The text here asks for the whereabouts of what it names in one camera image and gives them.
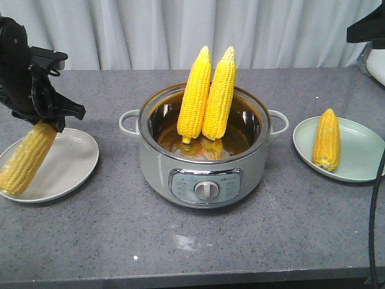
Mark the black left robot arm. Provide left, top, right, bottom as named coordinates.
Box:
left=1, top=16, right=85, bottom=132

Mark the white soy milk blender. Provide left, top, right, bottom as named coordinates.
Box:
left=366, top=49, right=385, bottom=85

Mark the orange yellow corn cob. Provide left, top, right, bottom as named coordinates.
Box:
left=312, top=108, right=340, bottom=172

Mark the pale yellow corn cob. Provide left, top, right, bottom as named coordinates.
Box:
left=1, top=120, right=57, bottom=195

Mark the green electric cooking pot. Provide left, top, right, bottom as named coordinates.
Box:
left=119, top=84, right=289, bottom=209

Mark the yellow corn cob white tip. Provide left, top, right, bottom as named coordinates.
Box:
left=202, top=46, right=236, bottom=140

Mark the bright yellow corn cob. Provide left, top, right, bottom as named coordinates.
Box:
left=177, top=46, right=212, bottom=144

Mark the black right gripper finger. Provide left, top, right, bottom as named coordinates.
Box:
left=346, top=4, right=384, bottom=44

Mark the white pleated curtain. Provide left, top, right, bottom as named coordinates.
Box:
left=1, top=1, right=379, bottom=70

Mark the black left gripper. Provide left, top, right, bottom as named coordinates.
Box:
left=1, top=70, right=86, bottom=133

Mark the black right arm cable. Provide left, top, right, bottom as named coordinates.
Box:
left=369, top=150, right=385, bottom=289

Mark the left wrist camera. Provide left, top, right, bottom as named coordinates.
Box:
left=29, top=46, right=68, bottom=77

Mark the green round plate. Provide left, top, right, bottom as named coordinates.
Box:
left=292, top=117, right=384, bottom=183

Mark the beige round plate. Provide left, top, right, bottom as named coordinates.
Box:
left=1, top=128, right=99, bottom=203

